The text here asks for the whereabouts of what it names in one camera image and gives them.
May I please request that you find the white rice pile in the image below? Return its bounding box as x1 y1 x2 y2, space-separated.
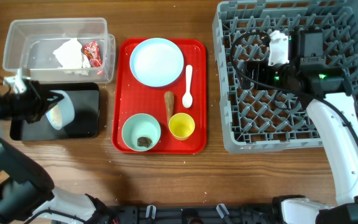
49 105 62 128

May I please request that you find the light blue bowl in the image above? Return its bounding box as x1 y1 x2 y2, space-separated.
46 90 75 130

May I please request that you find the white plastic spoon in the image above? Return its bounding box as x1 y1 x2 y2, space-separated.
182 65 193 108

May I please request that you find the mint green bowl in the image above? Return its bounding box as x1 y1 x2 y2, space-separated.
121 113 162 152

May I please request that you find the dark food scrap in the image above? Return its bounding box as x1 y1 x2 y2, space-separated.
137 136 152 148

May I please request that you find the yellow plastic cup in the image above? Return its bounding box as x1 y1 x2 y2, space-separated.
168 113 195 141

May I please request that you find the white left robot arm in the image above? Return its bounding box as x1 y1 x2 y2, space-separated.
0 73 114 223

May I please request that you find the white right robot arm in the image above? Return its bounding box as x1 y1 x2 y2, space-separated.
233 30 358 223

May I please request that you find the black waste tray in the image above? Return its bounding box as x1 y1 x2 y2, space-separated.
10 83 99 141

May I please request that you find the grey dishwasher rack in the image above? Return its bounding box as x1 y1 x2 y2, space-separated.
212 1 358 153

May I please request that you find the white crumpled tissue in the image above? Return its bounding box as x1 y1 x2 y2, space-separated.
53 38 91 76

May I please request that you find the clear plastic bin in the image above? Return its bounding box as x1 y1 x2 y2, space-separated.
2 17 116 83

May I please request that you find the red snack wrapper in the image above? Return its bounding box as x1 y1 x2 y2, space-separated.
83 41 103 67

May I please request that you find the red plastic tray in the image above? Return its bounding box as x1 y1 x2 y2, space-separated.
111 38 207 154

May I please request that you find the brown carrot-like vegetable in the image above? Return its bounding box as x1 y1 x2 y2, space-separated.
164 91 175 123

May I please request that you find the light blue plate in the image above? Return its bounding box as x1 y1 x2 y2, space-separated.
129 38 185 88

